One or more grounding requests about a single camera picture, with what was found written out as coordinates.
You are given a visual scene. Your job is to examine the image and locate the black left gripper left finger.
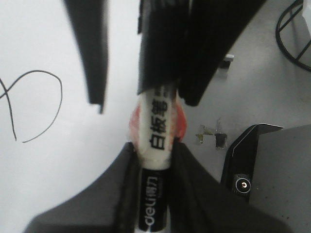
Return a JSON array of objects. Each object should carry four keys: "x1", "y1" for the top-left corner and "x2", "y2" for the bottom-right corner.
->
[{"x1": 25, "y1": 142, "x2": 139, "y2": 233}]

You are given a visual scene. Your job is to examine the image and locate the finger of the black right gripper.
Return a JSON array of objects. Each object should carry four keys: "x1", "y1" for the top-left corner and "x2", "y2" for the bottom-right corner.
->
[
  {"x1": 138, "y1": 0, "x2": 264, "y2": 106},
  {"x1": 64, "y1": 0, "x2": 108, "y2": 114}
]

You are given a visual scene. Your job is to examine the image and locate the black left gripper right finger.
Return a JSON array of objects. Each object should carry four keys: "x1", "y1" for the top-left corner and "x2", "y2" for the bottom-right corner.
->
[{"x1": 169, "y1": 142, "x2": 292, "y2": 233}]

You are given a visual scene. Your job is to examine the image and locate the white black whiteboard marker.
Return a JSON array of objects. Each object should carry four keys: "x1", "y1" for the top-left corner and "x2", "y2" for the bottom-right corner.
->
[{"x1": 138, "y1": 83, "x2": 176, "y2": 233}]

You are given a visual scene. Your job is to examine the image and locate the red disc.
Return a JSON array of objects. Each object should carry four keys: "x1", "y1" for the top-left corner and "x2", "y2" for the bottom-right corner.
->
[{"x1": 127, "y1": 98, "x2": 187, "y2": 149}]

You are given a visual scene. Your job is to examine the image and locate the black robot base box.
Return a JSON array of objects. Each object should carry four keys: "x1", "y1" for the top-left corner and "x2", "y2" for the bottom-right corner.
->
[{"x1": 221, "y1": 123, "x2": 311, "y2": 233}]

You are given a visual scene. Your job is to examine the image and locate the white whiteboard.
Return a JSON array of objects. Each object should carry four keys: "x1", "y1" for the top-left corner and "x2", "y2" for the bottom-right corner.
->
[{"x1": 0, "y1": 0, "x2": 140, "y2": 233}]

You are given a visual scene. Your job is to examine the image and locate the torn tape scraps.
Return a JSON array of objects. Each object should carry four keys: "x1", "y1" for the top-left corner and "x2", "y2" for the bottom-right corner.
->
[{"x1": 195, "y1": 116, "x2": 228, "y2": 150}]

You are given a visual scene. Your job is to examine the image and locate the small metal bracket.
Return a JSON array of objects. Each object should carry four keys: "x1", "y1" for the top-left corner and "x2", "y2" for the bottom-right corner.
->
[{"x1": 219, "y1": 54, "x2": 235, "y2": 71}]

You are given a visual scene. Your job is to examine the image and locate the black wire stand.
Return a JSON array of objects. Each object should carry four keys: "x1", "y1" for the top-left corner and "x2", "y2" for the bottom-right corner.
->
[{"x1": 275, "y1": 0, "x2": 311, "y2": 72}]

